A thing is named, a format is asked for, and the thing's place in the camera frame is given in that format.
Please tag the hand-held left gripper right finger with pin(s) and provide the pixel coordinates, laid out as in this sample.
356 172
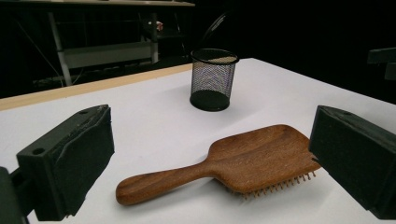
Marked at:
358 158

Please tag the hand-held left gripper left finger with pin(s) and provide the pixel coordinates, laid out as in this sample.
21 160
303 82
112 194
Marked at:
62 168

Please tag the wooden paddle hairbrush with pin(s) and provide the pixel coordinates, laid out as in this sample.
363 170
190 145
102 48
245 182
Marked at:
249 155

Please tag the black mesh pen holder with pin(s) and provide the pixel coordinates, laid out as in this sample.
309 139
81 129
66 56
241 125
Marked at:
211 81

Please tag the black folding chair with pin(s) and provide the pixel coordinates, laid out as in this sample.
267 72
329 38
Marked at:
214 26

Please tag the white metal frame desk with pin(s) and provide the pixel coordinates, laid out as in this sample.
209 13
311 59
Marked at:
109 54

